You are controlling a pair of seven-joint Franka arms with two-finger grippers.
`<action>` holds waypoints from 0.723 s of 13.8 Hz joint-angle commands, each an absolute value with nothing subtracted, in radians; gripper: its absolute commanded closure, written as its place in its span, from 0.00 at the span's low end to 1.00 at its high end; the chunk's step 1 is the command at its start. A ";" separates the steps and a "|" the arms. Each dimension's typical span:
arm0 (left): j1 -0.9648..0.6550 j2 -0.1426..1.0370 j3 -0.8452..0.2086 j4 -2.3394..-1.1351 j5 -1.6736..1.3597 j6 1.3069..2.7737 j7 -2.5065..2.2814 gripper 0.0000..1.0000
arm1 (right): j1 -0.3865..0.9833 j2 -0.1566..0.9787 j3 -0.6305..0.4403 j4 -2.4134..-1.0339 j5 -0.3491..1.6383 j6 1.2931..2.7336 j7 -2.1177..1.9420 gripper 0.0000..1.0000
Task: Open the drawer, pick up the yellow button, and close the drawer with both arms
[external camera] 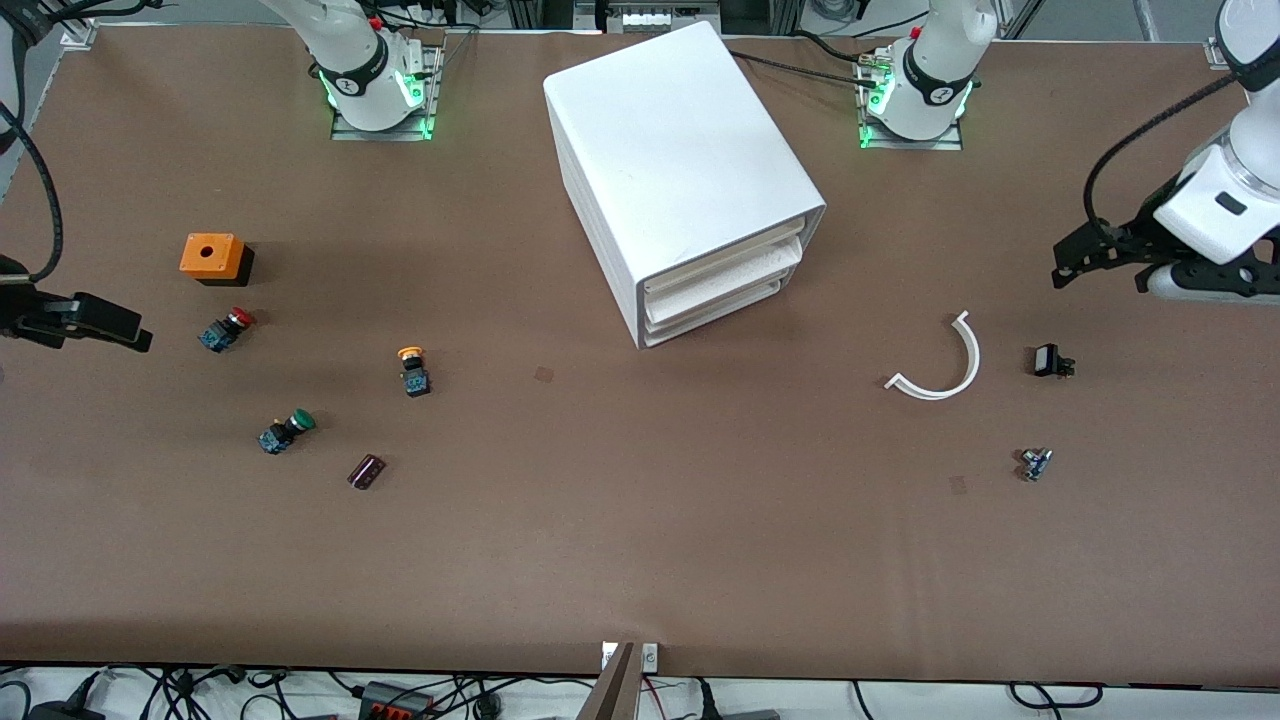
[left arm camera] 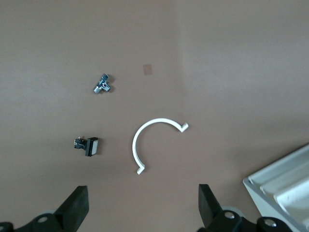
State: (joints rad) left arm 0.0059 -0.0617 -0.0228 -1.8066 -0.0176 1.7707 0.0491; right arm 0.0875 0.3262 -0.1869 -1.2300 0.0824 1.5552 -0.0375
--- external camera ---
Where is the white curved plastic clip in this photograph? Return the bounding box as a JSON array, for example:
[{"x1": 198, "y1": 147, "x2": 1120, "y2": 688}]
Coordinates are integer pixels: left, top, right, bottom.
[{"x1": 884, "y1": 310, "x2": 982, "y2": 402}]

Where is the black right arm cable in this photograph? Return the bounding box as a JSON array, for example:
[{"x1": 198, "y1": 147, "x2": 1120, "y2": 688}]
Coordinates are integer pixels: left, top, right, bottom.
[{"x1": 0, "y1": 0, "x2": 66, "y2": 286}]

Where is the thick black cable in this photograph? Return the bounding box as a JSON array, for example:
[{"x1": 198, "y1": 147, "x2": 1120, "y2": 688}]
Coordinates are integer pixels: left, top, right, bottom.
[{"x1": 728, "y1": 48, "x2": 886, "y2": 89}]

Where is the white drawer cabinet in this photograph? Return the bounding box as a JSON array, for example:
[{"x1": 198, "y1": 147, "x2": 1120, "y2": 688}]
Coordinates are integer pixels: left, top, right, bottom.
[{"x1": 543, "y1": 20, "x2": 828, "y2": 349}]

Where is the black cable bundle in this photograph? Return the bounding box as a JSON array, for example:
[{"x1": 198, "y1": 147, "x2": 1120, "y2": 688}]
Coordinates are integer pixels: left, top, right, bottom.
[{"x1": 365, "y1": 0, "x2": 481, "y2": 41}]

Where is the black box with red sockets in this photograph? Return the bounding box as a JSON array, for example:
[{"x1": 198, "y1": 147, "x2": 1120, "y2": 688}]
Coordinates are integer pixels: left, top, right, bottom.
[{"x1": 358, "y1": 680, "x2": 437, "y2": 720}]

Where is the red-capped push button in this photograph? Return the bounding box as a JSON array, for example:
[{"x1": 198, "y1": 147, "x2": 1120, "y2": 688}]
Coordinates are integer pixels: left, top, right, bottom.
[{"x1": 197, "y1": 307, "x2": 257, "y2": 354}]

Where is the brown camera post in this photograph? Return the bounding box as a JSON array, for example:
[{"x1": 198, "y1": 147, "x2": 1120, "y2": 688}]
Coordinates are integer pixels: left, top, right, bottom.
[{"x1": 578, "y1": 642, "x2": 641, "y2": 720}]

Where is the orange-capped push button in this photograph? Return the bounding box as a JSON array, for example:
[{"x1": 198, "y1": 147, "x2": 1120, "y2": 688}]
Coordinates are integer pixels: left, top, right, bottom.
[{"x1": 397, "y1": 346, "x2": 433, "y2": 399}]

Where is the orange black button enclosure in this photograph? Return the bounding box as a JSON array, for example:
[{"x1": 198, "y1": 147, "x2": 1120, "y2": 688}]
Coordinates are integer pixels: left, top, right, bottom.
[{"x1": 179, "y1": 233, "x2": 255, "y2": 288}]

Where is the green-capped push button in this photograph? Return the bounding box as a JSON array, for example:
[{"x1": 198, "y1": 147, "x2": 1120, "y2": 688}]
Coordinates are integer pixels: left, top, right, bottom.
[{"x1": 257, "y1": 408, "x2": 317, "y2": 456}]

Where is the grey rack device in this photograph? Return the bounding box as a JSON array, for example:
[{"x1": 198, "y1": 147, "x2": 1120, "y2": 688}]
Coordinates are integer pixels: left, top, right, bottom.
[{"x1": 575, "y1": 0, "x2": 723, "y2": 36}]

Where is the looped black cable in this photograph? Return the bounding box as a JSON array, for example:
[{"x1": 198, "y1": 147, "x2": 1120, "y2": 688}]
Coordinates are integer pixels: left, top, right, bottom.
[{"x1": 1008, "y1": 682, "x2": 1104, "y2": 711}]

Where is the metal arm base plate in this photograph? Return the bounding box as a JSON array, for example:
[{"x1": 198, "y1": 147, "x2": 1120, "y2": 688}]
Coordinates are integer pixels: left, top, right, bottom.
[
  {"x1": 858, "y1": 50, "x2": 964, "y2": 152},
  {"x1": 330, "y1": 45, "x2": 443, "y2": 142}
]

